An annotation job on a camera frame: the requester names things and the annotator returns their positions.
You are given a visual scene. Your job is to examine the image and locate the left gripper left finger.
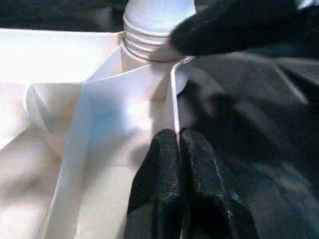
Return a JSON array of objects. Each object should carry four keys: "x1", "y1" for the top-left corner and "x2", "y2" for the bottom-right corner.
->
[{"x1": 125, "y1": 128, "x2": 184, "y2": 239}]

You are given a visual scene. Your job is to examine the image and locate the white plastic table leg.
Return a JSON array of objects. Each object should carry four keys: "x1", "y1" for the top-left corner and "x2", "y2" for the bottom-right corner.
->
[{"x1": 121, "y1": 0, "x2": 198, "y2": 62}]

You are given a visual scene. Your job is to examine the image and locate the black work mat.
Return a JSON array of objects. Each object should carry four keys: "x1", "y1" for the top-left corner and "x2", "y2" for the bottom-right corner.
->
[{"x1": 0, "y1": 0, "x2": 319, "y2": 239}]

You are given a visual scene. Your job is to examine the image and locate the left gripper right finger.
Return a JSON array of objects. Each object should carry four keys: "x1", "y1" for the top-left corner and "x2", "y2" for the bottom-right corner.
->
[{"x1": 178, "y1": 127, "x2": 261, "y2": 239}]

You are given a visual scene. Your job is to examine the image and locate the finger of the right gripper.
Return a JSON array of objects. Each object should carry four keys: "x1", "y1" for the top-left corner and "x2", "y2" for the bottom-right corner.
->
[{"x1": 170, "y1": 0, "x2": 319, "y2": 57}]

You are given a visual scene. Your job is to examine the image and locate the white table frame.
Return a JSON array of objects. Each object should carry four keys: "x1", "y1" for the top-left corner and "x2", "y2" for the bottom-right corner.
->
[{"x1": 0, "y1": 28, "x2": 195, "y2": 239}]

